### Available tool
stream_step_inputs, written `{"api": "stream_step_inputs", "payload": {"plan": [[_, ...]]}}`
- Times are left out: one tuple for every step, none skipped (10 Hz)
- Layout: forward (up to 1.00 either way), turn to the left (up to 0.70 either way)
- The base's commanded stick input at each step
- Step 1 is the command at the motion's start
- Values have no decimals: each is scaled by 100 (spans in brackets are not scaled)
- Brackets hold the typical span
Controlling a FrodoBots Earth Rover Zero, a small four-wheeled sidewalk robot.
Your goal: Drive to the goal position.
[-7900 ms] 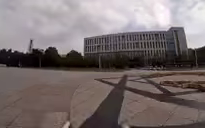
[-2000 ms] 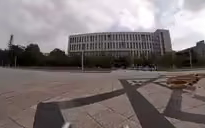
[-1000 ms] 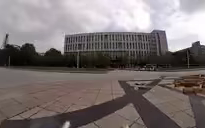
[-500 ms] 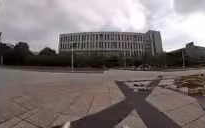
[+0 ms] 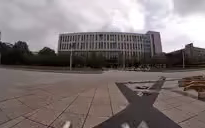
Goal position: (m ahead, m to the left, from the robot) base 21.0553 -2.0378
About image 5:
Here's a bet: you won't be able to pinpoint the large pale many-windowed building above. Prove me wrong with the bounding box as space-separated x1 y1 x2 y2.
57 30 164 68

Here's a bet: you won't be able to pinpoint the grey stone slab plaza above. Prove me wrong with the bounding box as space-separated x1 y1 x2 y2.
0 66 205 128

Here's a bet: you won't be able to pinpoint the row of dark trees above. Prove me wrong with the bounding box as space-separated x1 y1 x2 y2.
0 40 168 69

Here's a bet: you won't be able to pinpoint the low building with flat roof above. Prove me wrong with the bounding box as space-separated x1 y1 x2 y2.
165 42 205 67

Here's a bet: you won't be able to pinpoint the yellowish low structure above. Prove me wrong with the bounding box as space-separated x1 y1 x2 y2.
177 74 205 100

